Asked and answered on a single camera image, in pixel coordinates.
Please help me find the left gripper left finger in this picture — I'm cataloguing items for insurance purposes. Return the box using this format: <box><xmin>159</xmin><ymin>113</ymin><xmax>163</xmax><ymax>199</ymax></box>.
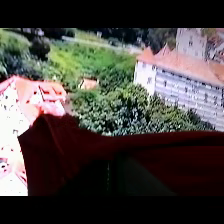
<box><xmin>63</xmin><ymin>159</ymin><xmax>109</xmax><ymax>197</ymax></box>

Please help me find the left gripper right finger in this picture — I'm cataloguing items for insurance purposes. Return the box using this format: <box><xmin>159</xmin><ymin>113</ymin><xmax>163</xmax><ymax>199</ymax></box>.
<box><xmin>109</xmin><ymin>156</ymin><xmax>175</xmax><ymax>197</ymax></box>

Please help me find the red T-shirt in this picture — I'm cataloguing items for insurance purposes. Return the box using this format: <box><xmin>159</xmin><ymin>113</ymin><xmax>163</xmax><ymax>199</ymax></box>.
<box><xmin>17</xmin><ymin>113</ymin><xmax>224</xmax><ymax>197</ymax></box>

